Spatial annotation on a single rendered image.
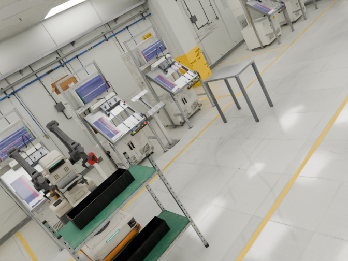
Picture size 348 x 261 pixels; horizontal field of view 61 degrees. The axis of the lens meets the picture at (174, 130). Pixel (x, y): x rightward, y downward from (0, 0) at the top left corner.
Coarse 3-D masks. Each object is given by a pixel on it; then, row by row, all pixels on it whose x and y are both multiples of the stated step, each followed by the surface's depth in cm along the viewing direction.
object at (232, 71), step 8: (240, 64) 441; (248, 64) 422; (216, 72) 470; (224, 72) 447; (232, 72) 426; (240, 72) 413; (256, 72) 434; (208, 80) 455; (216, 80) 441; (224, 80) 491; (240, 80) 413; (208, 88) 466; (240, 88) 417; (264, 88) 443; (232, 96) 501; (216, 104) 477; (248, 104) 426; (272, 104) 454; (224, 120) 487; (256, 120) 435
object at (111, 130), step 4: (100, 120) 477; (104, 120) 477; (96, 124) 471; (100, 124) 472; (104, 124) 473; (108, 124) 473; (112, 124) 474; (100, 128) 467; (104, 128) 468; (108, 128) 469; (112, 128) 470; (116, 128) 470; (104, 132) 464; (108, 132) 465; (112, 132) 466; (116, 132) 466; (120, 132) 467; (108, 136) 461; (112, 136) 461; (116, 136) 462; (120, 136) 463
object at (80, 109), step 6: (84, 66) 482; (102, 72) 492; (66, 78) 465; (72, 90) 463; (78, 96) 468; (78, 102) 478; (78, 108) 476; (84, 108) 477; (144, 114) 491; (150, 138) 522; (114, 150) 456
